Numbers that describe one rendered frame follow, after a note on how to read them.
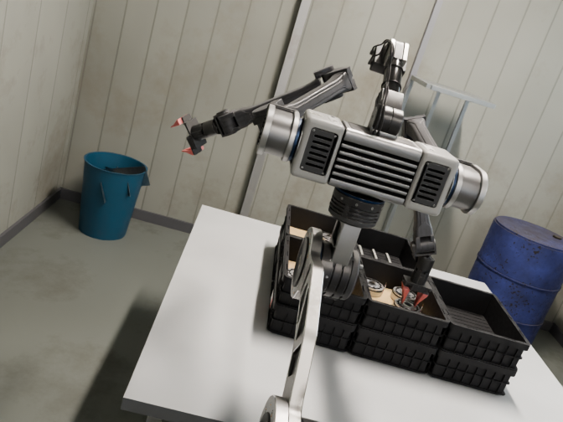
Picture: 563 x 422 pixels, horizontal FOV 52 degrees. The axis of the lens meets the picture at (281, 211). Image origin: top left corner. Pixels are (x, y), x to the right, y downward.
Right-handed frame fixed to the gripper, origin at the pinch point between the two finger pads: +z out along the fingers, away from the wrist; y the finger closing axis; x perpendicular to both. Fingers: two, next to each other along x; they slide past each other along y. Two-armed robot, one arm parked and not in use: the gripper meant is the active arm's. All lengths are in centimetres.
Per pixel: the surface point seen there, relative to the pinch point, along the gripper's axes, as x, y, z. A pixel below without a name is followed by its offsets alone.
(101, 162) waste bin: -189, 176, 43
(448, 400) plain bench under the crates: 30.1, -15.5, 17.7
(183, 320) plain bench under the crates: 27, 78, 18
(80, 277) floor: -105, 150, 86
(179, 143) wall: -212, 130, 19
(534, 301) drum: -153, -131, 35
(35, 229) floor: -149, 197, 86
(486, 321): -13.6, -37.4, 3.8
